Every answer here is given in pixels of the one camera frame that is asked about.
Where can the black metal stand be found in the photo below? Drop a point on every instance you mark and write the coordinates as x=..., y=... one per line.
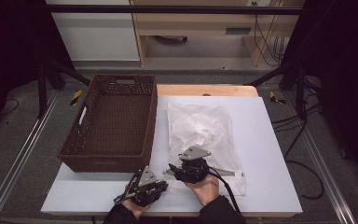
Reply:
x=300, y=90
x=42, y=90

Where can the dark curtain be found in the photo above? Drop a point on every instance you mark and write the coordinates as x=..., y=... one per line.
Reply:
x=9, y=46
x=345, y=62

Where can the light wooden desk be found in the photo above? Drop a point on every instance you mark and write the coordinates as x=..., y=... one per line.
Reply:
x=199, y=28

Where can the white garment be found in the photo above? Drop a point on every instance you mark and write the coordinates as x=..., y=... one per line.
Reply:
x=202, y=127

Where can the brown woven basket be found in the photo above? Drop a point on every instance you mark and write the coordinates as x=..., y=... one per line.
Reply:
x=118, y=124

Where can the black horizontal bar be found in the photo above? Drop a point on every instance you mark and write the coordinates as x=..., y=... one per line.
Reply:
x=167, y=9

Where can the person's right hand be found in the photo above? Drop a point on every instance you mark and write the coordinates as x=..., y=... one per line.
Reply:
x=205, y=189

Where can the white cabinet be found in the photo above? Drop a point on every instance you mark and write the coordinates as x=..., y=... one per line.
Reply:
x=96, y=34

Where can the aluminium floor rail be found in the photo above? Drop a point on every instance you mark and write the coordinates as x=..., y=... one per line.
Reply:
x=15, y=161
x=323, y=168

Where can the person's left hand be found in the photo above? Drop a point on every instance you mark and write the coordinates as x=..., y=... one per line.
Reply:
x=135, y=208

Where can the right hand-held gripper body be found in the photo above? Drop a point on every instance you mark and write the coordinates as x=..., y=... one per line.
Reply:
x=192, y=171

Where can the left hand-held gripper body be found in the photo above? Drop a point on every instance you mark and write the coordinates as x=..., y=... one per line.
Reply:
x=143, y=189

